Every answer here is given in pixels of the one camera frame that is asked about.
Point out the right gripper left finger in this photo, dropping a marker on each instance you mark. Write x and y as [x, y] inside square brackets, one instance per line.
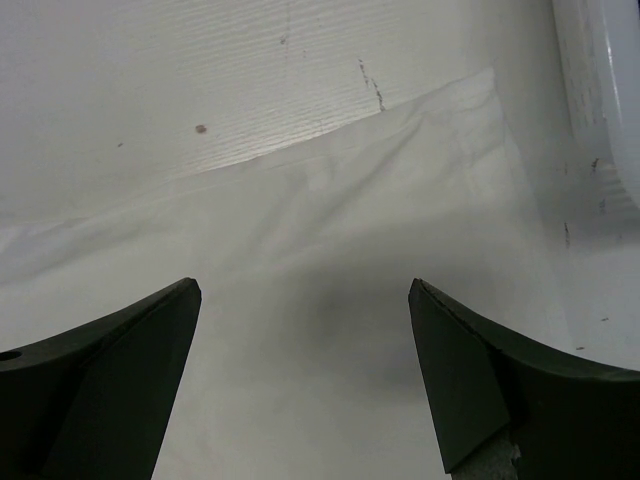
[94, 402]

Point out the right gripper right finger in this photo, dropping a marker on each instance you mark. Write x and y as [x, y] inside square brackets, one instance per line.
[505, 406]

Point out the white cartoon-print t-shirt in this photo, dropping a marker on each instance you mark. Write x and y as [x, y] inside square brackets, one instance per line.
[304, 365]

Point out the white plastic basket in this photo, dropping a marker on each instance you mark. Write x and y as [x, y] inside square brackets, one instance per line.
[599, 52]

